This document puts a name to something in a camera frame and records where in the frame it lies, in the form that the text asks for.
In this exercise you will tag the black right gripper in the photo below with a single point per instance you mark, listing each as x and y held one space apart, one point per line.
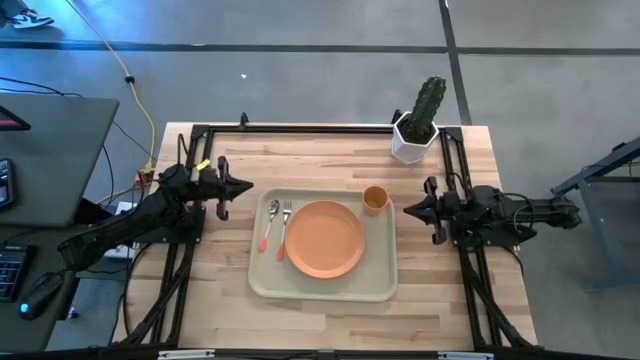
442 210

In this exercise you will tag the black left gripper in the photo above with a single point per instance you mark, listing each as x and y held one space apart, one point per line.
223 195

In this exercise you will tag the orange cup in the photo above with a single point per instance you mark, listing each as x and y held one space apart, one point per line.
375 200

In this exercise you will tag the orange plate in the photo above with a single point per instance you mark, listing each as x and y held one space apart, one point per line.
325 240

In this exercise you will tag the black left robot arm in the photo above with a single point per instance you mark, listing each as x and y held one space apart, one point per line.
135 220

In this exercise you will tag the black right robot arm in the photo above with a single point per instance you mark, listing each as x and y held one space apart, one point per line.
510 210

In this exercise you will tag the beige plastic tray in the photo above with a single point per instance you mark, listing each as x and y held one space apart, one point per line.
380 270

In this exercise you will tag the yellow tape label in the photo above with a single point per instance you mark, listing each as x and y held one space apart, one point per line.
203 164

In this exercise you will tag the white hexagonal plant pot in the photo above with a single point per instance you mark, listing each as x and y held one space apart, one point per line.
407 150

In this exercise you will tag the green cactus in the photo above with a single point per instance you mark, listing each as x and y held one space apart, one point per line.
425 107

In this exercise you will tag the white printed box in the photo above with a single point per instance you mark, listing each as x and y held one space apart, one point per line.
122 250

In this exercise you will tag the grey desk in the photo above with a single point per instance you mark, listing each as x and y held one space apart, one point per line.
60 160

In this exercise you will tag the grey metal stand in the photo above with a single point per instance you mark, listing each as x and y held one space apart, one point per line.
605 200

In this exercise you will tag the dark lower desk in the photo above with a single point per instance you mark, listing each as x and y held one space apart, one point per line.
45 240

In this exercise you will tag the black computer mouse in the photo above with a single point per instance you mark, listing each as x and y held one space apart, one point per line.
40 297

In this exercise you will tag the dark screen corner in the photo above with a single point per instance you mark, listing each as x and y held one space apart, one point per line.
10 121

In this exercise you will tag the black keyboard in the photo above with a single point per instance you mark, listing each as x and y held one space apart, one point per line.
10 272

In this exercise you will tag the person's shoe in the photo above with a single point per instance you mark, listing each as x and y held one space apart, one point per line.
32 20

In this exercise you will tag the person's leg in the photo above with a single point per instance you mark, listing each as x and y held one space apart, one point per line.
9 5

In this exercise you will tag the black aluminium table frame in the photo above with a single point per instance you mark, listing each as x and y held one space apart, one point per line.
300 129

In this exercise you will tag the white metal bracket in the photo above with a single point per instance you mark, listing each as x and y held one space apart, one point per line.
186 354
466 355

